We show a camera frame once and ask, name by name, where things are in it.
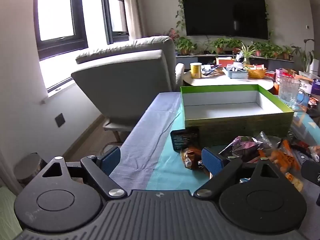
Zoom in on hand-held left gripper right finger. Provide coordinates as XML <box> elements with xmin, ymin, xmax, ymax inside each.
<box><xmin>194</xmin><ymin>147</ymin><xmax>282</xmax><ymax>200</ymax></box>

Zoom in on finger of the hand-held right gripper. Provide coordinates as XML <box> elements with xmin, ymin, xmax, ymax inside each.
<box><xmin>301</xmin><ymin>159</ymin><xmax>320</xmax><ymax>205</ymax></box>

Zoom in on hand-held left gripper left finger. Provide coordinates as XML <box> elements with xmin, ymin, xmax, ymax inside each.
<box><xmin>41</xmin><ymin>146</ymin><xmax>127</xmax><ymax>200</ymax></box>

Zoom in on brown snack packet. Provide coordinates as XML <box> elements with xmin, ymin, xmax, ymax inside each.
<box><xmin>180</xmin><ymin>145</ymin><xmax>205</xmax><ymax>171</ymax></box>

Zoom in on orange zip bag of balls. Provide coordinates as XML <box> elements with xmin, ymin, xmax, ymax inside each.
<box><xmin>260</xmin><ymin>139</ymin><xmax>302</xmax><ymax>178</ymax></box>

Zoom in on black snack packet teal print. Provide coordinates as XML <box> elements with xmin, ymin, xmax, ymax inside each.
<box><xmin>170</xmin><ymin>127</ymin><xmax>200</xmax><ymax>153</ymax></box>

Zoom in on green cardboard box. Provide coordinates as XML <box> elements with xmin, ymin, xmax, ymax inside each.
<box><xmin>180</xmin><ymin>84</ymin><xmax>295</xmax><ymax>147</ymax></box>

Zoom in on yellow snack packet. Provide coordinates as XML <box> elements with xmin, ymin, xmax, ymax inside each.
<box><xmin>284</xmin><ymin>172</ymin><xmax>304</xmax><ymax>192</ymax></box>

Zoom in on round white coffee table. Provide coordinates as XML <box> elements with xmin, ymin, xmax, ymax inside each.
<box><xmin>182</xmin><ymin>65</ymin><xmax>274</xmax><ymax>93</ymax></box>

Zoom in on round brown stool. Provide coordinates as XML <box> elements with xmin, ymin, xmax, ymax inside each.
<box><xmin>14</xmin><ymin>152</ymin><xmax>48</xmax><ymax>188</ymax></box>

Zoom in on blue grey tray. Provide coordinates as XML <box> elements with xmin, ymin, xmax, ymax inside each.
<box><xmin>223</xmin><ymin>65</ymin><xmax>249</xmax><ymax>79</ymax></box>

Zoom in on yellow can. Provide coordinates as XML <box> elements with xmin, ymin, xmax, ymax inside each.
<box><xmin>190</xmin><ymin>62</ymin><xmax>202</xmax><ymax>79</ymax></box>

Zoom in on yellow wicker basket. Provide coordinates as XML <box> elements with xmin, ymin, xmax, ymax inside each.
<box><xmin>246</xmin><ymin>66</ymin><xmax>267</xmax><ymax>79</ymax></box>

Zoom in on dark television console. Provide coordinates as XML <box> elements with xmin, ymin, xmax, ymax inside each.
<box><xmin>176</xmin><ymin>54</ymin><xmax>295</xmax><ymax>70</ymax></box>

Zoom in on pale green patterned cloth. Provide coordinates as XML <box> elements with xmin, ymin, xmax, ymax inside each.
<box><xmin>0</xmin><ymin>186</ymin><xmax>23</xmax><ymax>240</ymax></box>

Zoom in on row of potted plants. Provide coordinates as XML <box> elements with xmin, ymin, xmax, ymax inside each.
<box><xmin>164</xmin><ymin>28</ymin><xmax>295</xmax><ymax>60</ymax></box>

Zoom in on tall leafy plant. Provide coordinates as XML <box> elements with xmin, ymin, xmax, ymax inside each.
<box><xmin>291</xmin><ymin>39</ymin><xmax>316</xmax><ymax>73</ymax></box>

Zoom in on narrow black framed window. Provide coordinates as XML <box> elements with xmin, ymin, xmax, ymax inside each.
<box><xmin>100</xmin><ymin>0</ymin><xmax>130</xmax><ymax>45</ymax></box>

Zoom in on green vine garland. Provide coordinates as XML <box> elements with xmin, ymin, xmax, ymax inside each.
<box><xmin>175</xmin><ymin>0</ymin><xmax>272</xmax><ymax>34</ymax></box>

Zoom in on beige curtain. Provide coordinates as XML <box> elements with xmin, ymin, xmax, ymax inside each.
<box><xmin>122</xmin><ymin>0</ymin><xmax>145</xmax><ymax>40</ymax></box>

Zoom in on large black framed window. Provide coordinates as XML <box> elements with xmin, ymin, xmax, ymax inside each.
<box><xmin>34</xmin><ymin>0</ymin><xmax>88</xmax><ymax>60</ymax></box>

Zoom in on black wall outlet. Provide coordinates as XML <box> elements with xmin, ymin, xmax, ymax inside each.
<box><xmin>55</xmin><ymin>113</ymin><xmax>66</xmax><ymax>128</ymax></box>

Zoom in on black wall television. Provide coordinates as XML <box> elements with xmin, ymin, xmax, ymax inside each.
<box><xmin>181</xmin><ymin>0</ymin><xmax>269</xmax><ymax>40</ymax></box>

